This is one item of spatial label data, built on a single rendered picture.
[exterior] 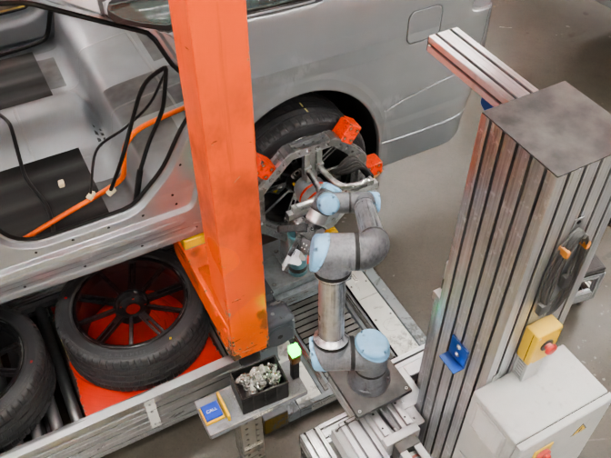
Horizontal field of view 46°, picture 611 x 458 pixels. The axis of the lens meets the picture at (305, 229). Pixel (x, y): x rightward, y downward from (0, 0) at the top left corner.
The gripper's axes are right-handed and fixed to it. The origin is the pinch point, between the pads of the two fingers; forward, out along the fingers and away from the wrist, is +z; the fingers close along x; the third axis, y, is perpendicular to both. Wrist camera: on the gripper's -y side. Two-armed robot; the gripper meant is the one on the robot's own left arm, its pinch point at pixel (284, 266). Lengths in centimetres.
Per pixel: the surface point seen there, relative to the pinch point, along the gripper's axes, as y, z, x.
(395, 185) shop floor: 22, -38, 184
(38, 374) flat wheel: -69, 90, 6
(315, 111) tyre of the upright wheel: -22, -56, 42
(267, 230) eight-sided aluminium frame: -18, 0, 49
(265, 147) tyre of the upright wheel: -32, -33, 29
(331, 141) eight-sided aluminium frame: -10, -48, 37
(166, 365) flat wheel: -27, 68, 26
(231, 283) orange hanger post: -13.0, 12.2, -12.5
